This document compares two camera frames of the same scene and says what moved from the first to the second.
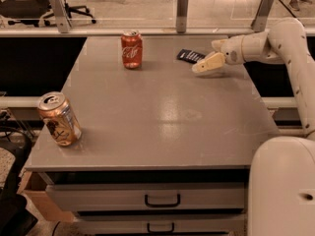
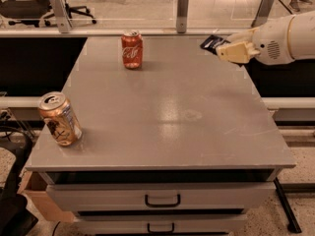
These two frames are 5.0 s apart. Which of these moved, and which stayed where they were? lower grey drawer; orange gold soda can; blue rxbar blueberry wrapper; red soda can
Moved: blue rxbar blueberry wrapper
Stayed: red soda can; lower grey drawer; orange gold soda can
